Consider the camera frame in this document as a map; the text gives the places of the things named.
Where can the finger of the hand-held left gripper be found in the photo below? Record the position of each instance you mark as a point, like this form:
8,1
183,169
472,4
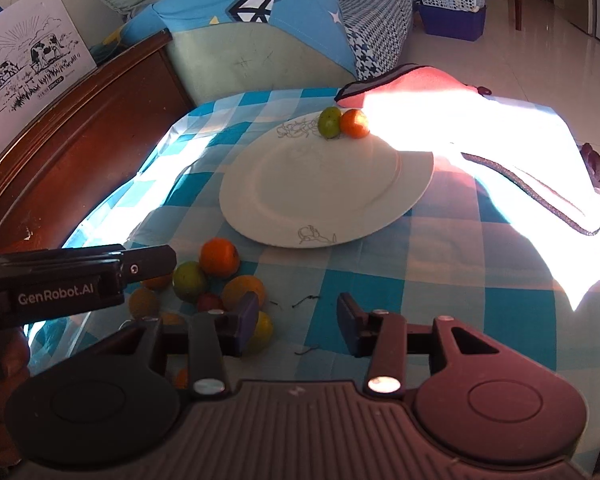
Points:
150,262

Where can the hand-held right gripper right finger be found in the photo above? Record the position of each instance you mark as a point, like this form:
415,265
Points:
350,330

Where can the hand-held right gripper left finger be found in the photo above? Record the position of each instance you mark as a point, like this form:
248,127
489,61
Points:
247,325

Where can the yellow-green jujube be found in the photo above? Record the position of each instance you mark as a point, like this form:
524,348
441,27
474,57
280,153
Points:
262,331

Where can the small orange mandarin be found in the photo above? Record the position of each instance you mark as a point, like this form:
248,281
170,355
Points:
157,283
355,123

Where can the large orange mandarin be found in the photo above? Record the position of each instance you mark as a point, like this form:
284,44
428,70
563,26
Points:
240,290
220,256
143,302

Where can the green jujube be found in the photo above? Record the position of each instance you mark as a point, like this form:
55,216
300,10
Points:
190,280
330,121

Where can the red cherry tomato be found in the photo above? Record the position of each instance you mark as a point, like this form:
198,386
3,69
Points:
210,302

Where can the white plate with line drawings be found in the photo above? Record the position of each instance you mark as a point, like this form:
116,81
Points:
320,185

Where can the person's left hand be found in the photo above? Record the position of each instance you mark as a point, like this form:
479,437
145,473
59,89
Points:
7,360

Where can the dark thread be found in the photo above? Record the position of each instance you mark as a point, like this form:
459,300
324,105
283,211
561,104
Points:
305,300

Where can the blue white checked tablecloth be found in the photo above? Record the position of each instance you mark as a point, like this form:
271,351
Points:
430,270

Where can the wooden headboard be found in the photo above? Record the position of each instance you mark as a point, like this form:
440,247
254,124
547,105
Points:
80,160

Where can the pale green cushion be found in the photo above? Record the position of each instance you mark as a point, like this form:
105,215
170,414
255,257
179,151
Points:
260,65

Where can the white carton with cow print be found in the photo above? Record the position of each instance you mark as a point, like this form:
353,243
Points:
30,60

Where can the red cloth with dark border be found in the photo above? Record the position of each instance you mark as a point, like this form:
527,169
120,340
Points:
420,85

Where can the chair with blue cover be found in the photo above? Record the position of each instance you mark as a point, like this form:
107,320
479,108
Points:
205,5

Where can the dark purple object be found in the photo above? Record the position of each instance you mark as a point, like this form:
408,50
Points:
483,91
596,167

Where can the blue houndstooth sofa cover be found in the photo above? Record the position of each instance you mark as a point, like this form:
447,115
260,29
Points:
380,20

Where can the blue plastic bin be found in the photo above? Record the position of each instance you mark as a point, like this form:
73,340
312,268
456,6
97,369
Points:
452,22

